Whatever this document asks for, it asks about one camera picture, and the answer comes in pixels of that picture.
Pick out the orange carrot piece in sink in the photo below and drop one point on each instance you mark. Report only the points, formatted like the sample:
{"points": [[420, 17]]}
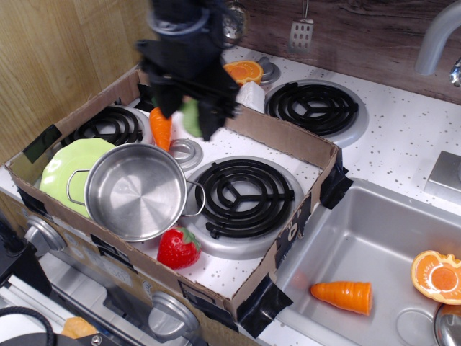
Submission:
{"points": [[351, 296]]}

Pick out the silver oven knob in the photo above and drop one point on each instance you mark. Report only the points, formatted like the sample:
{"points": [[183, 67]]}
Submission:
{"points": [[43, 237], [170, 319]]}

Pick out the silver stove knob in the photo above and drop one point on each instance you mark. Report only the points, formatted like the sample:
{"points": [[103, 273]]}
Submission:
{"points": [[187, 153], [271, 72]]}

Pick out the light green toy broccoli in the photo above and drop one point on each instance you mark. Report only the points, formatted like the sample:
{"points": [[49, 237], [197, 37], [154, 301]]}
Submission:
{"points": [[190, 118]]}

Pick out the orange toy carrot in fence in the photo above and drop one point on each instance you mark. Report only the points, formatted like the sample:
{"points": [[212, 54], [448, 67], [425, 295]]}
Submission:
{"points": [[161, 128]]}

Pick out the orange toy at bottom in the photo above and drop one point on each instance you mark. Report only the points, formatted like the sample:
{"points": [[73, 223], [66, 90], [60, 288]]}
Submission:
{"points": [[77, 327]]}

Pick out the hanging metal ladle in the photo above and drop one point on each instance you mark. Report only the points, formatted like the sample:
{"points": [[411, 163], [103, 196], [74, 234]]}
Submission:
{"points": [[235, 21]]}

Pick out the stainless steel pot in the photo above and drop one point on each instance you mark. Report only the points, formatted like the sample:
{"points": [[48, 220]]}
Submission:
{"points": [[137, 191]]}

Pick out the silver centre stove knob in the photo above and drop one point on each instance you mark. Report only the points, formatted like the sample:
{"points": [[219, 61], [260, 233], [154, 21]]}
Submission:
{"points": [[187, 153]]}

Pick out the white toy wedge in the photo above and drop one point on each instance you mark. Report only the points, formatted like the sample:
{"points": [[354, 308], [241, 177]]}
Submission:
{"points": [[252, 96]]}

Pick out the back right black burner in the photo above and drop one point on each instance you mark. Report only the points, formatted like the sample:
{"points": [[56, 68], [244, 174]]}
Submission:
{"points": [[319, 108]]}

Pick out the red toy strawberry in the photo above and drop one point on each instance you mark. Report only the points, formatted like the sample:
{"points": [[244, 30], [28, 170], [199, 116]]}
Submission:
{"points": [[178, 248]]}

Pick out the front left black burner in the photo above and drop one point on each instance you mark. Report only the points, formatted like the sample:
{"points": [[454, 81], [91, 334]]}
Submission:
{"points": [[116, 124]]}

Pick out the silver left oven knob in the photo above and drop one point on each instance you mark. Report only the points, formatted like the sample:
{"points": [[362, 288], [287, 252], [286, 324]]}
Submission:
{"points": [[43, 237]]}

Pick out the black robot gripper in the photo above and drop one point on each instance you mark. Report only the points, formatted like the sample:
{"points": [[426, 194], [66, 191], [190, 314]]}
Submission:
{"points": [[185, 59]]}

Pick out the silver back stove knob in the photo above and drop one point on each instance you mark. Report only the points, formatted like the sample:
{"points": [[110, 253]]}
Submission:
{"points": [[271, 72]]}

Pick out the silver faucet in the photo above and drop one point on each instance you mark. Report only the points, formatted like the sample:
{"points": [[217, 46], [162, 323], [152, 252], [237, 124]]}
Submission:
{"points": [[435, 39]]}

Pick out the silver right oven knob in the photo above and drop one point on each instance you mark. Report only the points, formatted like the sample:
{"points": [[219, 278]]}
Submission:
{"points": [[170, 319]]}

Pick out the light green plate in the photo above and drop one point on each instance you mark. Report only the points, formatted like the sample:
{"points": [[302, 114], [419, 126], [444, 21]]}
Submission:
{"points": [[64, 177]]}

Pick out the front right black burner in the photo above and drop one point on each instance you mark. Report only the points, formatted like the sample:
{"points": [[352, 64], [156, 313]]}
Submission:
{"points": [[244, 198]]}

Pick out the orange half in sink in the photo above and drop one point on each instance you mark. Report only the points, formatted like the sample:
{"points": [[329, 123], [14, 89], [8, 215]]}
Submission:
{"points": [[437, 276]]}

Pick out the silver sink basin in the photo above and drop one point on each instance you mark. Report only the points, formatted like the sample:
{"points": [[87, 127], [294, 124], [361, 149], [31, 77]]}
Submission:
{"points": [[372, 235]]}

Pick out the silver faucet base plate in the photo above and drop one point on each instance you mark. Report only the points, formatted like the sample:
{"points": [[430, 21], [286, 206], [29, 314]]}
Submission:
{"points": [[444, 180]]}

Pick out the brown cardboard fence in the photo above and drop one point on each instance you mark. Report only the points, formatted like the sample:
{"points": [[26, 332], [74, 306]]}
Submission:
{"points": [[231, 289]]}

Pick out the orange half on stove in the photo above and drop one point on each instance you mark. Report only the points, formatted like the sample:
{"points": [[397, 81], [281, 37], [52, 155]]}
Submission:
{"points": [[244, 72]]}

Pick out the black burner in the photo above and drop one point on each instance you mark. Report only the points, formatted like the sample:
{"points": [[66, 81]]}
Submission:
{"points": [[116, 124], [244, 198], [319, 108]]}

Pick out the hanging metal spatula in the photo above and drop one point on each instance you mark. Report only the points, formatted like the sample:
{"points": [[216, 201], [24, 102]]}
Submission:
{"points": [[301, 32]]}

